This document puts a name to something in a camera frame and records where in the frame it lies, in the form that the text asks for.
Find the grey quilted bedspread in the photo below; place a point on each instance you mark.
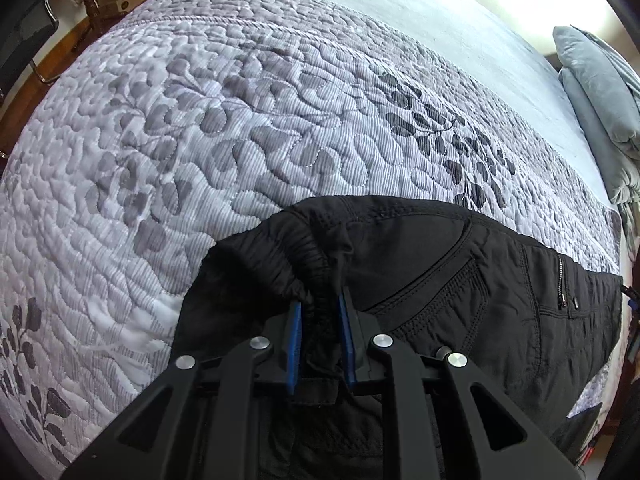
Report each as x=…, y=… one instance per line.
x=193, y=120

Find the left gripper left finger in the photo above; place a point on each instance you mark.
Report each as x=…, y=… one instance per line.
x=289, y=343

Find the black chrome chair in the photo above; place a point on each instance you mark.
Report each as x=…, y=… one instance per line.
x=23, y=41

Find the black pants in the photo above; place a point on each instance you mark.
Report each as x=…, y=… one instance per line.
x=434, y=275

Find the light blue bed sheet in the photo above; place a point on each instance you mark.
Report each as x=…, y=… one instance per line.
x=475, y=40

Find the grey blue folded duvet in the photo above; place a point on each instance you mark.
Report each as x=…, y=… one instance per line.
x=619, y=174

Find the grey blue pillow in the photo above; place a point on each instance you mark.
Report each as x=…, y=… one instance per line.
x=611, y=84

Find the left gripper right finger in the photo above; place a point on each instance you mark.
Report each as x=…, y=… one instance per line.
x=357, y=329

